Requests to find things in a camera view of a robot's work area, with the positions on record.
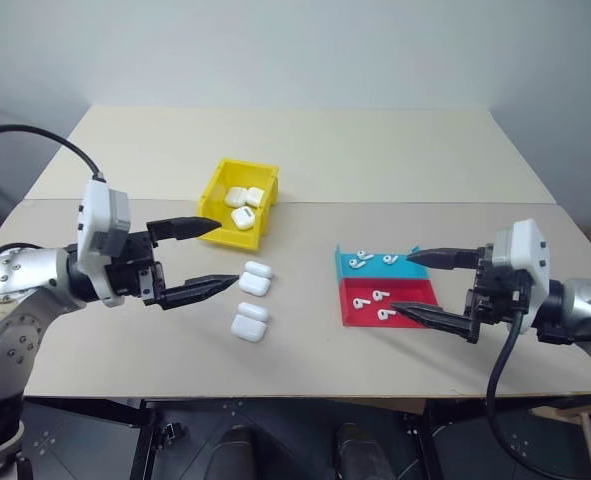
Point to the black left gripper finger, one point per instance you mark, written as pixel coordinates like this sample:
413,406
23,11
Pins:
200,289
187,227

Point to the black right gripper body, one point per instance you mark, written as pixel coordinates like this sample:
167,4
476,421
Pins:
495,300

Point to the wooden frame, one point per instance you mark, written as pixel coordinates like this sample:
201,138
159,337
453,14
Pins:
587,425

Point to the open white charging case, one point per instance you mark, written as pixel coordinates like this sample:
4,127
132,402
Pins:
254,280
249,325

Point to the red plastic tray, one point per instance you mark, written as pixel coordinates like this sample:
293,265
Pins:
415,295

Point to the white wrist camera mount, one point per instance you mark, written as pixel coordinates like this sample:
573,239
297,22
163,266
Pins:
100,215
522,255

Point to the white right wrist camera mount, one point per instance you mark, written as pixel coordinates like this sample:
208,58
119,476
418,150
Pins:
522,255

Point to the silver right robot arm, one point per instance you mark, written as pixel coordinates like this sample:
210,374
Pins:
582,312

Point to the yellow plastic bin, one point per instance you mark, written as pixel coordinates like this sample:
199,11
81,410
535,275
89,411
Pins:
235,240

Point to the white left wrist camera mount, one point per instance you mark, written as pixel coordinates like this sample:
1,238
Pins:
100,215

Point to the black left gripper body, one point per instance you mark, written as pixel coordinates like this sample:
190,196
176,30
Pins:
130,272

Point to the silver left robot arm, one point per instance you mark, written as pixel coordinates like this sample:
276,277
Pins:
22,280

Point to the closed white charging case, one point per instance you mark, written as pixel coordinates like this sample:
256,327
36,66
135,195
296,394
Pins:
235,197
255,196
244,218

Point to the blue plastic tray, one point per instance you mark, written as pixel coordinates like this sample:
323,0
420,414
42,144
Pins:
400,271

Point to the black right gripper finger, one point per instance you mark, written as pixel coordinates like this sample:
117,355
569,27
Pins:
442,259
437,320

